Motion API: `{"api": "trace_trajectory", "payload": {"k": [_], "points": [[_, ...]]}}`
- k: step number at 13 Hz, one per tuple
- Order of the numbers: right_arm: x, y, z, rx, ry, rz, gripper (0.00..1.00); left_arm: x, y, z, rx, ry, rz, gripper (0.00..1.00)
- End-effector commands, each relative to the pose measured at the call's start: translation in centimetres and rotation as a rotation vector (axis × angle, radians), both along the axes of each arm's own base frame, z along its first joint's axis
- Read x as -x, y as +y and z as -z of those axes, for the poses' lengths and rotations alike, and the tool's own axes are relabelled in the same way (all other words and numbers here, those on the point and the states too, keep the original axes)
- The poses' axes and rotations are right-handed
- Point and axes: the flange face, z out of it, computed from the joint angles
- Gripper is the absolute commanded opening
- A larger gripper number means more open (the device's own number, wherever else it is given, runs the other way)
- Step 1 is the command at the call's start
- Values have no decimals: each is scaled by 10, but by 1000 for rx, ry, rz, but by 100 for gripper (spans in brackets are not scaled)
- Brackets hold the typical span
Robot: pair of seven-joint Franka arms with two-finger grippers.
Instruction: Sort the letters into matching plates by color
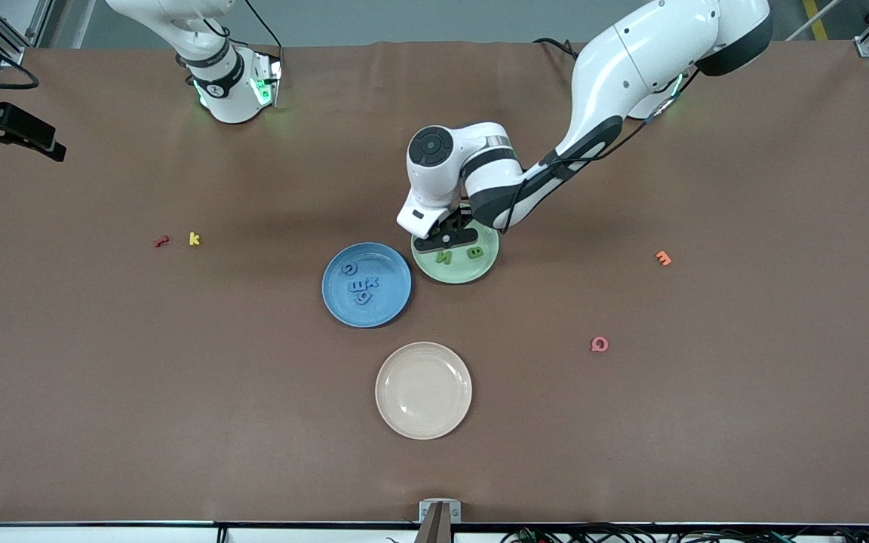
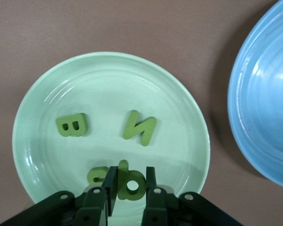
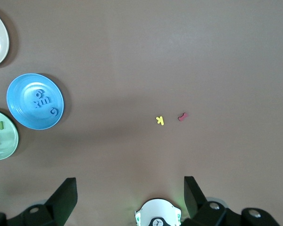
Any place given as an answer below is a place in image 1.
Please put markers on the blue foam letter m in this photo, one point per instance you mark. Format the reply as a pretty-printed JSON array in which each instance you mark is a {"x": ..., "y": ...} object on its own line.
[{"x": 358, "y": 285}]

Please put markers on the blue plate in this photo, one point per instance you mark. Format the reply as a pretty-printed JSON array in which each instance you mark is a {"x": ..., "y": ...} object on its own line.
[{"x": 382, "y": 309}]

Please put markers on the white table edge rail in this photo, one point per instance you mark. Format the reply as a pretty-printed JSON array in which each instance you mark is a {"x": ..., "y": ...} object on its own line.
[{"x": 102, "y": 535}]

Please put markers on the pink foam letter Q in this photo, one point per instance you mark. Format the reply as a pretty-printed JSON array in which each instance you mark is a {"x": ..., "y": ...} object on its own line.
[{"x": 594, "y": 345}]

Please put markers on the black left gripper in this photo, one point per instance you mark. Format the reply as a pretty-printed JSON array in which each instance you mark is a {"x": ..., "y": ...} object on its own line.
[{"x": 463, "y": 223}]

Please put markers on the blue foam letter g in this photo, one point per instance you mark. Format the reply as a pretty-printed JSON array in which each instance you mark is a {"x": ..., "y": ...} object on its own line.
[{"x": 363, "y": 298}]

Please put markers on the green foam letter N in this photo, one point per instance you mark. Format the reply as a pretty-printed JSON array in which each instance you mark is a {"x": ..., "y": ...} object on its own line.
[{"x": 443, "y": 257}]

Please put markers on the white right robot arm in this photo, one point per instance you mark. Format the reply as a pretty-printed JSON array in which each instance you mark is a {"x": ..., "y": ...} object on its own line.
[{"x": 227, "y": 90}]

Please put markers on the brown table cover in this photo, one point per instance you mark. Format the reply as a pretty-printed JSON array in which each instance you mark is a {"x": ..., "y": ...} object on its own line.
[{"x": 102, "y": 437}]

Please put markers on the brown camera post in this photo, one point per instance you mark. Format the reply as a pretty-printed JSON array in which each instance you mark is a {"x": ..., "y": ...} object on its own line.
[{"x": 434, "y": 532}]

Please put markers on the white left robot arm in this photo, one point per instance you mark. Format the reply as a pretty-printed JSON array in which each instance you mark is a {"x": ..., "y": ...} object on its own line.
[{"x": 631, "y": 53}]

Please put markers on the blue foam letter c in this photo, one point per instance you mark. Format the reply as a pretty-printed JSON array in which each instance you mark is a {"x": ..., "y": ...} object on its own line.
[{"x": 344, "y": 268}]

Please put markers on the beige plate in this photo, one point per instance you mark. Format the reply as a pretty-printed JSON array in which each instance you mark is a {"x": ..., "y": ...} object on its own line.
[{"x": 423, "y": 391}]

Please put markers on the orange foam letter m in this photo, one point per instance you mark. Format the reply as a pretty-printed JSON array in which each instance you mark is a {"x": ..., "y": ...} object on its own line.
[{"x": 663, "y": 259}]

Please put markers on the grey metal bracket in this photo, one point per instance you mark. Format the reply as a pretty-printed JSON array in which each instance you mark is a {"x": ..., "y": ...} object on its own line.
[{"x": 425, "y": 513}]

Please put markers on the green plate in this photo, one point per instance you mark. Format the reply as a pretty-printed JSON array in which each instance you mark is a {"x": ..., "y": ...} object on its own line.
[{"x": 457, "y": 270}]

